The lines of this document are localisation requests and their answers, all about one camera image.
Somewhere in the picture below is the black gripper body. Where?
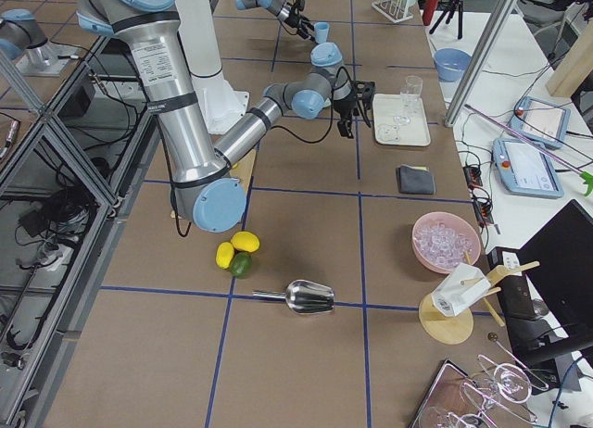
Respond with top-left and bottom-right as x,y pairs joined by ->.
333,81 -> 375,119
282,10 -> 311,35

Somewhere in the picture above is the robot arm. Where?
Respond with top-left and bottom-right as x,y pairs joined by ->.
77,0 -> 375,233
234,0 -> 316,43

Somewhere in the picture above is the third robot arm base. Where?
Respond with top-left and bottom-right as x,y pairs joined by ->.
1,8 -> 81,77

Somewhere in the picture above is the blue bowl with fork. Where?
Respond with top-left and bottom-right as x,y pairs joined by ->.
433,48 -> 472,82

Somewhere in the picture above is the pink bowl of ice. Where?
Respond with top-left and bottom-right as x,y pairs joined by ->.
411,211 -> 482,274

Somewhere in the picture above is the metal ice scoop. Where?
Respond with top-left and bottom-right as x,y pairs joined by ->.
252,279 -> 334,315

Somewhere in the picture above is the cream bear serving tray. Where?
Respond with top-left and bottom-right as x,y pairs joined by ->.
372,94 -> 431,147

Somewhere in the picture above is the clear wine glass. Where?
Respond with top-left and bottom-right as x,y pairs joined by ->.
394,75 -> 423,126

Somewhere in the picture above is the grey yellow folded cloth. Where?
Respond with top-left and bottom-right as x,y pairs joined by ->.
396,165 -> 435,195

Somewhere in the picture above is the wooden cutting board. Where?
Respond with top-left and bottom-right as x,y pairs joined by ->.
170,149 -> 257,233

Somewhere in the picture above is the black tripod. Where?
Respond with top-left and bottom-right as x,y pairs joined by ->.
429,0 -> 463,40

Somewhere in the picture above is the yellow lemon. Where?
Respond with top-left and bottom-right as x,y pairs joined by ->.
231,231 -> 260,253
215,242 -> 235,270

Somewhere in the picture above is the near teach pendant tablet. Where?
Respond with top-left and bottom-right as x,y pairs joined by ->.
492,138 -> 564,199

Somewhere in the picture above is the teach pendant tablet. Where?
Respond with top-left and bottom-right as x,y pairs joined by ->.
509,96 -> 571,149
492,138 -> 564,199

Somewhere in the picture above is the green avocado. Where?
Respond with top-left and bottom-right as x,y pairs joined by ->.
229,252 -> 253,278

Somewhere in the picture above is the far teach pendant tablet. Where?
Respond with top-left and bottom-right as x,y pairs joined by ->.
509,96 -> 571,149

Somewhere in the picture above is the wooden cup stand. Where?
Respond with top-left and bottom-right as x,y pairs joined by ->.
419,261 -> 540,345

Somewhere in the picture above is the black laptop monitor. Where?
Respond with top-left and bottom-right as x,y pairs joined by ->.
490,198 -> 593,369

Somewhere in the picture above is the wine glass rack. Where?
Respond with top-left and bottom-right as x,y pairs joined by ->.
409,333 -> 549,427

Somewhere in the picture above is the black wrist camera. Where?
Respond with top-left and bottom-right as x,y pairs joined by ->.
292,0 -> 306,12

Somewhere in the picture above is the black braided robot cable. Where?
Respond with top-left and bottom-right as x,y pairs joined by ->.
272,66 -> 358,145

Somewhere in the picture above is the white wire cup rack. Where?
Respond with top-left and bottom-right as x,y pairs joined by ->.
372,0 -> 416,24

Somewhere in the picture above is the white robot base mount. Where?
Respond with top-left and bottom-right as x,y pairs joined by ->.
175,0 -> 249,135

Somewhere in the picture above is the aluminium frame post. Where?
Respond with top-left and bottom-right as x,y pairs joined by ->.
444,0 -> 518,128

